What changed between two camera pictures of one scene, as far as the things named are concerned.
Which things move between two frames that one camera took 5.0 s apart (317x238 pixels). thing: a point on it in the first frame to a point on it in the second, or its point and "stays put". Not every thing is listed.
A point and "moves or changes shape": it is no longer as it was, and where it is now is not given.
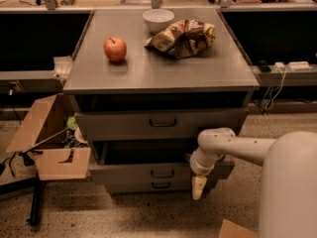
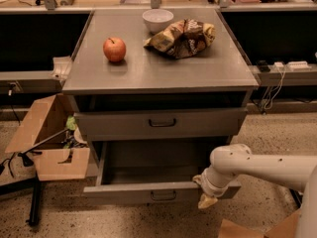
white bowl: x=158 y=19 stays put
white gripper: x=202 y=169 to x=208 y=185
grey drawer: x=146 y=161 moves or changes shape
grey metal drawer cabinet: x=146 y=83 stays put
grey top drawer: x=156 y=124 stays put
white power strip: x=299 y=65 stays put
